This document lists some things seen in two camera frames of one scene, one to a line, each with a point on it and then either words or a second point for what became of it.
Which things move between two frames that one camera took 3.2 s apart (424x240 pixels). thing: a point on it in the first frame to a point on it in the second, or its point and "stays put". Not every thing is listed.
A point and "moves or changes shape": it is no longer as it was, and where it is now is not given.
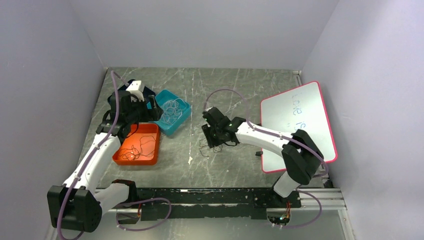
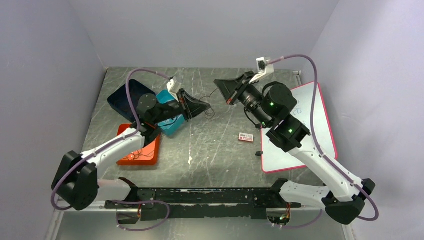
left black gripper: x=153 y=114 to x=194 y=106
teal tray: x=176 y=111 stays put
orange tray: x=141 y=148 stays put
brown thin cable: x=132 y=154 stays put
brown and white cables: x=216 y=149 moves or changes shape
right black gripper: x=211 y=142 to x=228 y=87
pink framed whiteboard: x=301 y=108 stays put
